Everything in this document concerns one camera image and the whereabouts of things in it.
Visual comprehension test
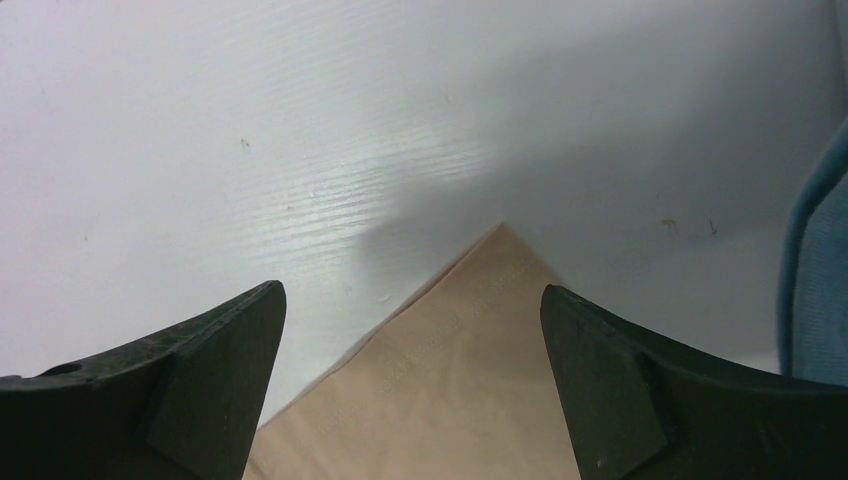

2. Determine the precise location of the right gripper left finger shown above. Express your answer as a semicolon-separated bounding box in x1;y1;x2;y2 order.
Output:
1;280;287;479

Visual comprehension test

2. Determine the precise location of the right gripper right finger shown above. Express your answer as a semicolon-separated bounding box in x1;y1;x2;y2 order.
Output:
540;285;847;479

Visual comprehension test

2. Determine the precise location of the beige t shirt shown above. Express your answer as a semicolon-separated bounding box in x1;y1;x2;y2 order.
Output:
245;225;579;480

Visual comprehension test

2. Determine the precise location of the blue t shirt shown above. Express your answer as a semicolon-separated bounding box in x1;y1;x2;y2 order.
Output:
777;123;847;386

